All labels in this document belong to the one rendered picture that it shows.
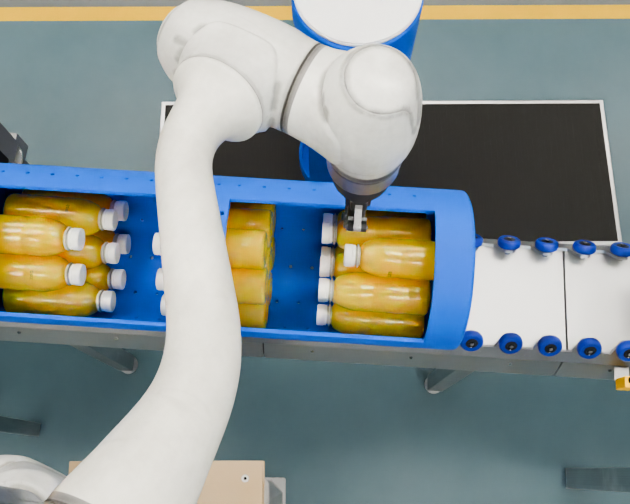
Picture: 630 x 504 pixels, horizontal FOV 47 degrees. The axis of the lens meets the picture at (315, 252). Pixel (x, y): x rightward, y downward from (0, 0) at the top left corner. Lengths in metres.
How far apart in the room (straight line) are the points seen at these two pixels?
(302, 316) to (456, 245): 0.36
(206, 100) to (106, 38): 2.19
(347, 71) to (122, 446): 0.39
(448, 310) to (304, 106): 0.55
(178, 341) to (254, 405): 1.78
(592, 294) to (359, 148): 0.91
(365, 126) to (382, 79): 0.05
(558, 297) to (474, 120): 1.11
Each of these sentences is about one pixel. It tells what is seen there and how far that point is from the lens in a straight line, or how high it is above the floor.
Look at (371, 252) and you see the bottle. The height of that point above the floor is 1.18.
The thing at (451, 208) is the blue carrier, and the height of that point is 1.22.
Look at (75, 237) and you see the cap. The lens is 1.30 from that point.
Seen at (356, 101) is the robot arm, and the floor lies 1.74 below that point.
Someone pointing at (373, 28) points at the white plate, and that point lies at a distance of 1.57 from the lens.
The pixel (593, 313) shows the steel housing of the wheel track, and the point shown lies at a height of 0.93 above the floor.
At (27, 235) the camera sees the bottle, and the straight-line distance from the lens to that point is 1.31.
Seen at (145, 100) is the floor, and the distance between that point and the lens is 2.73.
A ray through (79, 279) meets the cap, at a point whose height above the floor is 1.11.
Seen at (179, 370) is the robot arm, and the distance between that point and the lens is 0.56.
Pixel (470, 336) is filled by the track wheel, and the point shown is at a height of 0.98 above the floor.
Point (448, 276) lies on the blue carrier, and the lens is 1.17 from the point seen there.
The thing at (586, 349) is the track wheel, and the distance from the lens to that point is 1.48.
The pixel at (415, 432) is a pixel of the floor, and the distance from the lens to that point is 2.36.
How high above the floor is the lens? 2.33
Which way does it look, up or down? 73 degrees down
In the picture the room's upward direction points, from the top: straight up
